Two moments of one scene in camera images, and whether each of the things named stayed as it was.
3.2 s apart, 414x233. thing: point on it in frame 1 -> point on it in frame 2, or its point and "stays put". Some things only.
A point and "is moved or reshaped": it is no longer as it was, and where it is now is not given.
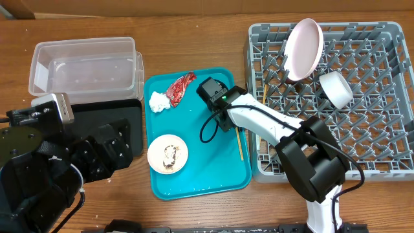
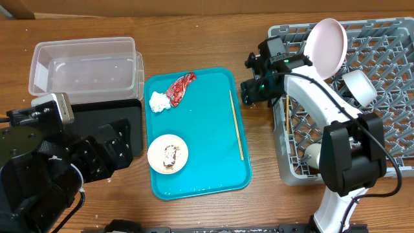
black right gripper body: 218,116 -> 259,66
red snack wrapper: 176,91 stays put
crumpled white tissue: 159,101 stays put
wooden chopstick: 239,143 stays put
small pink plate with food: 167,154 stays put
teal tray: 217,160 stays put
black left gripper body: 91,162 stays put
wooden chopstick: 264,100 is moved or reshaped
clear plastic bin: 102,68 stays put
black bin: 88,115 stays put
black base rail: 125,226 stays put
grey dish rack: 376,124 is moved or reshaped
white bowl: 336,89 -> 363,90
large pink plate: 303,49 is moved or reshaped
